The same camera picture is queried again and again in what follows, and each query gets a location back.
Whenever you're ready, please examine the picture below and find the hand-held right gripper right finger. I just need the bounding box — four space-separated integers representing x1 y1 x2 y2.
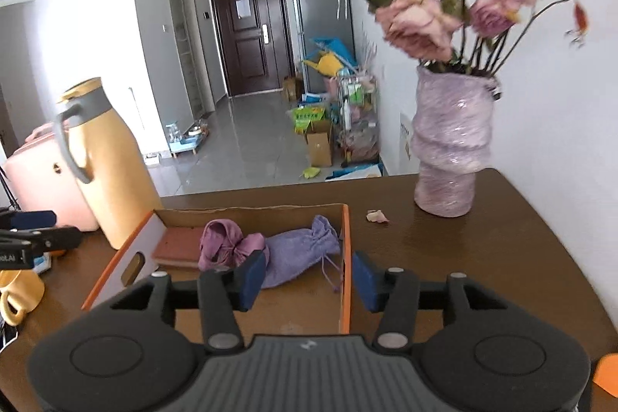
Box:
352 251 508 354

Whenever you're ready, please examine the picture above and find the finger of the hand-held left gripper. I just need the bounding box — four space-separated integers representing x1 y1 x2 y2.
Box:
0 226 83 254
0 210 57 232

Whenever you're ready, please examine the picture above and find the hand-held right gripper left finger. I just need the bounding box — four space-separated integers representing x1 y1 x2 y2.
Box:
109 249 270 354

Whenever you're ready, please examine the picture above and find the purple satin pouch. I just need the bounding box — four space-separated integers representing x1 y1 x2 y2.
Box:
198 220 266 272

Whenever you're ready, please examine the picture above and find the purple drawstring pouch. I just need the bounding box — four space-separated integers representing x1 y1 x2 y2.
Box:
261 214 342 294

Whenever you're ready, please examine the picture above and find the red cardboard box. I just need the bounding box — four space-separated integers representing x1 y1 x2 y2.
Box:
81 203 351 336

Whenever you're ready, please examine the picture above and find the yellow mug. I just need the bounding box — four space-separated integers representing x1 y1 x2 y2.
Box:
0 270 46 326

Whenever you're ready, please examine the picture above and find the pink hard-shell suitcase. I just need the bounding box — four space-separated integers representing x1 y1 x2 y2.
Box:
5 125 100 233

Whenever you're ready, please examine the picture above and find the yellow thermos jug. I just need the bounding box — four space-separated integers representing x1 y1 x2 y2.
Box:
54 77 165 250

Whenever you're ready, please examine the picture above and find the blue paper sheet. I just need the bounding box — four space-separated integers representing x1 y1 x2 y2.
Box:
324 165 383 181

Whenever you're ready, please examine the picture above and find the blue pet feeder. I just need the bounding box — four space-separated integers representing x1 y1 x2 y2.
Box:
166 122 208 157

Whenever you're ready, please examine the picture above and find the pink ceramic vase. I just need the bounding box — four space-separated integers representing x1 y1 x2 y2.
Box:
410 64 503 218

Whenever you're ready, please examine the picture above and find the green printed box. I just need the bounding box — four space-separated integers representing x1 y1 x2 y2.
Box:
290 105 326 135

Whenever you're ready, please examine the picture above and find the small brown cardboard box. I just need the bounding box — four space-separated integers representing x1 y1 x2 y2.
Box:
282 76 304 101

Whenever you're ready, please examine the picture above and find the dark brown entrance door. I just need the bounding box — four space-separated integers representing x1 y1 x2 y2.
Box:
209 0 293 98

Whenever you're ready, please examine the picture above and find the blue yellow toy pile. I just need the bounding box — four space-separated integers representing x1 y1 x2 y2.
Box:
302 36 358 77

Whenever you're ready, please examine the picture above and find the glass interior door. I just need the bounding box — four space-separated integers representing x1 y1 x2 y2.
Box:
166 0 206 118

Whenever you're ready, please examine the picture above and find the orange black folded pouch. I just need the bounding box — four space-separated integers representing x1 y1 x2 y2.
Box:
591 354 618 398

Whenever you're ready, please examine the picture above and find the grey refrigerator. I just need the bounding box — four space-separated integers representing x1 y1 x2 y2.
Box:
289 0 355 80

